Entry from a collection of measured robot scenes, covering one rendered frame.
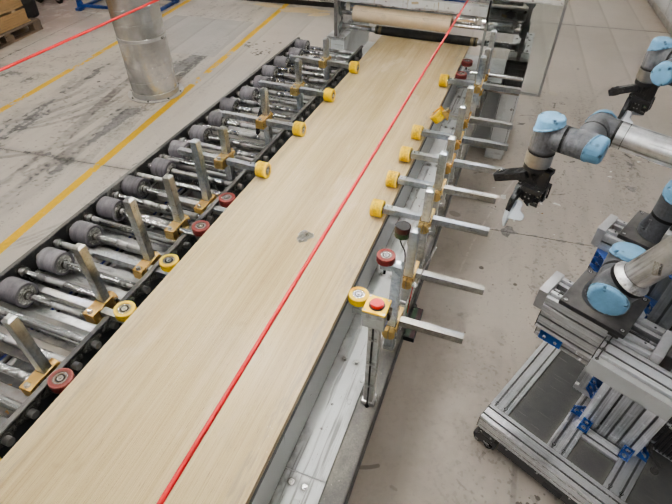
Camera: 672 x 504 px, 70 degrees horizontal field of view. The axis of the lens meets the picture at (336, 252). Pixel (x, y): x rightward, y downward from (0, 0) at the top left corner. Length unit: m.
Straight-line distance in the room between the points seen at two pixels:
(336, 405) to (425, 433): 0.79
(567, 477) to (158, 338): 1.74
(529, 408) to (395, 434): 0.65
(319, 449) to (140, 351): 0.71
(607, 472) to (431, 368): 0.93
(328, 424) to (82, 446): 0.80
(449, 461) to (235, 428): 1.27
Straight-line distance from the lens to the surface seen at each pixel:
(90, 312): 2.08
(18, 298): 2.35
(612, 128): 1.56
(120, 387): 1.77
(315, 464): 1.81
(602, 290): 1.62
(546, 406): 2.58
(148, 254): 2.22
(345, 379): 1.97
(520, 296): 3.29
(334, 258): 2.01
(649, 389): 1.84
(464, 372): 2.82
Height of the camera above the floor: 2.28
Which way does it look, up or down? 43 degrees down
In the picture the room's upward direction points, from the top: straight up
